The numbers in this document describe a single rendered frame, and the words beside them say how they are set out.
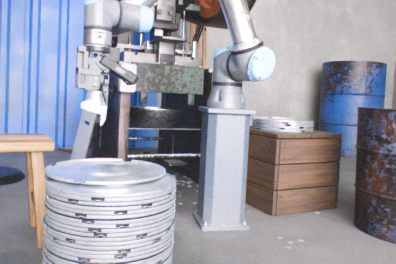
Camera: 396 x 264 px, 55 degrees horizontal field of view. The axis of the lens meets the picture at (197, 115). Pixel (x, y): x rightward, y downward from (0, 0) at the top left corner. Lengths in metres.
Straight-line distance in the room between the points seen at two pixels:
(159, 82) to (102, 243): 1.29
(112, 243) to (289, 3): 3.62
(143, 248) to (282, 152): 0.97
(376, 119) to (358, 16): 3.28
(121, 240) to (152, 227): 0.08
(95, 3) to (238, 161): 0.75
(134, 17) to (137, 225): 0.58
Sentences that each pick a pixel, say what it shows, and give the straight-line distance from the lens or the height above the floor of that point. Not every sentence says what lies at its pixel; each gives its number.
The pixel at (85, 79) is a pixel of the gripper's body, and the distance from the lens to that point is 1.05.
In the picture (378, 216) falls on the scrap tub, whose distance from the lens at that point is 1.60.
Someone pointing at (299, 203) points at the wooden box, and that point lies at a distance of 1.77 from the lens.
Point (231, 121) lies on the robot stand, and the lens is 1.41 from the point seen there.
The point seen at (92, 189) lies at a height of 0.29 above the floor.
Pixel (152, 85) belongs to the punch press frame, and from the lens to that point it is 1.97.
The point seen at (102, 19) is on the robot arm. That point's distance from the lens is 1.07.
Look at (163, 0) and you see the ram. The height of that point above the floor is 1.00.
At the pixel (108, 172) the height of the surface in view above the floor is 0.30.
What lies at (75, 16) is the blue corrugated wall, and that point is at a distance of 3.31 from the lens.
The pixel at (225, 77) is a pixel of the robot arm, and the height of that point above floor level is 0.57.
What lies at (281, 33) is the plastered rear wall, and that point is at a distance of 4.06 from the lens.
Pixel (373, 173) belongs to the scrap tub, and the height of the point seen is 0.24.
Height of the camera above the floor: 0.49
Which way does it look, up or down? 3 degrees down
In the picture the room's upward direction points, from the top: 3 degrees clockwise
